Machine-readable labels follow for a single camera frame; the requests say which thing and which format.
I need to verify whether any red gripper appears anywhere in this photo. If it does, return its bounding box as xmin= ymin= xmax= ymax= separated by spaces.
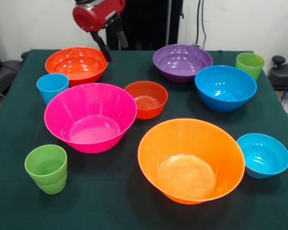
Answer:
xmin=72 ymin=0 xmax=129 ymax=62

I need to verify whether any large pink bowl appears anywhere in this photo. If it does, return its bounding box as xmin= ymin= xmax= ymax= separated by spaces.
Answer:
xmin=44 ymin=82 xmax=138 ymax=154

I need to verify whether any large red bowl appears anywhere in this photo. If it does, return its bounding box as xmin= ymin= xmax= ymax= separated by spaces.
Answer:
xmin=45 ymin=46 xmax=109 ymax=88

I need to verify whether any purple bowl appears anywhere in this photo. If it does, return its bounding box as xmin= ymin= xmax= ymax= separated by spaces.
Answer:
xmin=152 ymin=44 xmax=214 ymax=83

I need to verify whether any small red bowl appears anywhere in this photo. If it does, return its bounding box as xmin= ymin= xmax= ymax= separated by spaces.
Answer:
xmin=124 ymin=80 xmax=169 ymax=120

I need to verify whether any blue cup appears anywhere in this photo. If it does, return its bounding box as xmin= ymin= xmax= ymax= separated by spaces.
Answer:
xmin=36 ymin=73 xmax=70 ymax=106

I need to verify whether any black office chair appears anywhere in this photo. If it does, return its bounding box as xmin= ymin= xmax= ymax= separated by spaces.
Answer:
xmin=0 ymin=31 xmax=29 ymax=96

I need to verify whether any medium blue bowl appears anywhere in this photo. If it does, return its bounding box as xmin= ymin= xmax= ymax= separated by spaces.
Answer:
xmin=194 ymin=65 xmax=258 ymax=113

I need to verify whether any green cup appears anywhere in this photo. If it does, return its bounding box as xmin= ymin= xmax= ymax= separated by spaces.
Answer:
xmin=24 ymin=144 xmax=68 ymax=195
xmin=235 ymin=52 xmax=265 ymax=81

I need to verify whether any dark green table cloth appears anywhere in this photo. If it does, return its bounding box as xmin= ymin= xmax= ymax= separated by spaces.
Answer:
xmin=0 ymin=49 xmax=288 ymax=230

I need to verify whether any large orange bowl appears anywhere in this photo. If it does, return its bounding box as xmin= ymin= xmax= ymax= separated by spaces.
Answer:
xmin=137 ymin=117 xmax=246 ymax=205

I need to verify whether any small light blue bowl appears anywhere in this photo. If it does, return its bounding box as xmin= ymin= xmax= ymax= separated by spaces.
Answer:
xmin=236 ymin=133 xmax=288 ymax=179

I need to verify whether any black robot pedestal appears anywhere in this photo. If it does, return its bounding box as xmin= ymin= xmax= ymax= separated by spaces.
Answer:
xmin=105 ymin=0 xmax=184 ymax=51

